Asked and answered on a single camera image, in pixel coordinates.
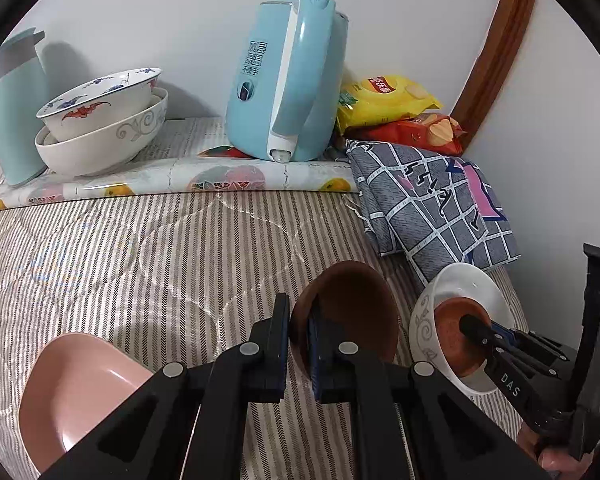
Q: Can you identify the white ceramic bowl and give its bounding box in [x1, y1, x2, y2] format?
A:
[409, 263, 516, 406]

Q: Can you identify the light blue electric kettle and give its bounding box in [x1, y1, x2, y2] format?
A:
[225, 0, 351, 163]

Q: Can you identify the grey checked folded cloth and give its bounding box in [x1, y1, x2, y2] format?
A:
[345, 139, 522, 286]

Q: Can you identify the red chip bag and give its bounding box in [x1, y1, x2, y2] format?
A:
[347, 113, 467, 157]

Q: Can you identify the light blue thermos jug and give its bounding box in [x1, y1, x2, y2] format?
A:
[0, 28, 51, 187]

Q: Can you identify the brown wooden door frame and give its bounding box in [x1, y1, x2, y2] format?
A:
[450, 0, 538, 126]

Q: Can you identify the large white swirl-patterned bowl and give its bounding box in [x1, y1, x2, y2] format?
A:
[34, 87, 169, 177]

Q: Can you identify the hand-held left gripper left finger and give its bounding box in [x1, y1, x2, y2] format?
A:
[40, 292, 293, 480]

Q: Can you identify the blue red floral bowl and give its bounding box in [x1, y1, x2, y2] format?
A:
[36, 66, 163, 142]

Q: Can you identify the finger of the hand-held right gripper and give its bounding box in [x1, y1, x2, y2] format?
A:
[459, 314, 548, 423]
[492, 326, 573, 378]

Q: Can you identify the yellow chip bag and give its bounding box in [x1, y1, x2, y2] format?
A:
[336, 75, 443, 136]

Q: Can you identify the person's right hand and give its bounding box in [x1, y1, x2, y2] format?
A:
[517, 420, 598, 480]

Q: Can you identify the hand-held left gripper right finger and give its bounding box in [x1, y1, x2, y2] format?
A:
[307, 305, 556, 480]

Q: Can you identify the grey striped quilted cloth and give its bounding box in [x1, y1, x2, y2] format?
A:
[0, 190, 531, 480]

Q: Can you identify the fruit-print oilcloth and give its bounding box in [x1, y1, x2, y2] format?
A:
[0, 117, 359, 212]

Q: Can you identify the pink plastic bowl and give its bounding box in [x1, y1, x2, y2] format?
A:
[18, 333, 153, 476]

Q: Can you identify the small brown bowl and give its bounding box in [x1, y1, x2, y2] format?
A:
[290, 260, 399, 378]
[436, 297, 493, 378]

